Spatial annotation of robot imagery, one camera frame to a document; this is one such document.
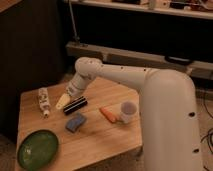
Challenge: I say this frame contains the white plastic bottle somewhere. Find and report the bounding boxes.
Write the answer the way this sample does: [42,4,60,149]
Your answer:
[38,88,50,118]

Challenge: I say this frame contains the white plastic cup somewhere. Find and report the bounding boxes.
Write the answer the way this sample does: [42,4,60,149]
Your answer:
[120,101,137,124]

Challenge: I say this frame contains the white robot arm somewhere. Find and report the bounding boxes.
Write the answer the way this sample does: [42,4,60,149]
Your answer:
[56,57,203,171]

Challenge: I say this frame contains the white wall shelf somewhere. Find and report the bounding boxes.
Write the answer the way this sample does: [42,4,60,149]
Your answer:
[62,0,213,20]

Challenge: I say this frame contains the black floor cable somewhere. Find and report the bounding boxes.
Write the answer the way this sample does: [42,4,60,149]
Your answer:
[197,89,213,171]

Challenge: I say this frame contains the orange carrot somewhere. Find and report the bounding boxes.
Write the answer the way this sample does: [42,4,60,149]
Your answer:
[99,107,116,123]

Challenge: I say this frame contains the long grey case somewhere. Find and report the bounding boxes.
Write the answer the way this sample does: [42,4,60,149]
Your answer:
[66,42,213,79]

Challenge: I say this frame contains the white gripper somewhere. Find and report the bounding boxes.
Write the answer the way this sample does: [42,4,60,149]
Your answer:
[56,73,87,110]

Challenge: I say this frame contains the black rectangular box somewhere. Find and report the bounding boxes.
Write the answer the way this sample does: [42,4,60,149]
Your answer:
[63,97,88,115]

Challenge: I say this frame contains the metal stand pole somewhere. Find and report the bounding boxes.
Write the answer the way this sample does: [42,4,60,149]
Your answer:
[68,0,85,46]

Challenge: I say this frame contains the blue sponge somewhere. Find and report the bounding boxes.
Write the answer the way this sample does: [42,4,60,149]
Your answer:
[66,113,87,133]

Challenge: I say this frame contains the green ceramic bowl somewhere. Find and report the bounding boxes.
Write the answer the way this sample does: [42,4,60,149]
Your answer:
[17,130,59,171]

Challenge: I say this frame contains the wooden table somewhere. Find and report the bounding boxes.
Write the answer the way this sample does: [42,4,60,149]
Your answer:
[17,78,142,171]

